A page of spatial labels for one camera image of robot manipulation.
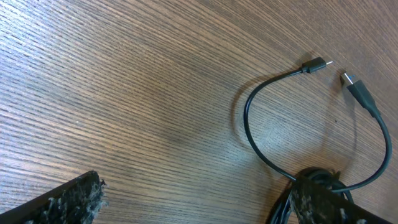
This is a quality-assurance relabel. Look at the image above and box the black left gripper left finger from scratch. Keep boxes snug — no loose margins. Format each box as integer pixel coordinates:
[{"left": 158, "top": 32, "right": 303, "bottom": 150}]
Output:
[{"left": 1, "top": 170, "right": 108, "bottom": 223}]

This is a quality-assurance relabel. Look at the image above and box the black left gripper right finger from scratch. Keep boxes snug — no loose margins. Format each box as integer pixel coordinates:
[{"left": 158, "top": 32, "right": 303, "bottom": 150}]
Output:
[{"left": 290, "top": 177, "right": 391, "bottom": 224}]

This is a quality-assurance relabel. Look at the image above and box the black USB cable thick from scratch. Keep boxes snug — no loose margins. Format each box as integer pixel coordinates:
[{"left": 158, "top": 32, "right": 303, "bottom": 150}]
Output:
[{"left": 267, "top": 72, "right": 393, "bottom": 224}]

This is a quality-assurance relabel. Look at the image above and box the black USB cable thin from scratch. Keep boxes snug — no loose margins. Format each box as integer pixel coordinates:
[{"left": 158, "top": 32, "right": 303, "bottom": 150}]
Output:
[{"left": 243, "top": 57, "right": 334, "bottom": 182}]

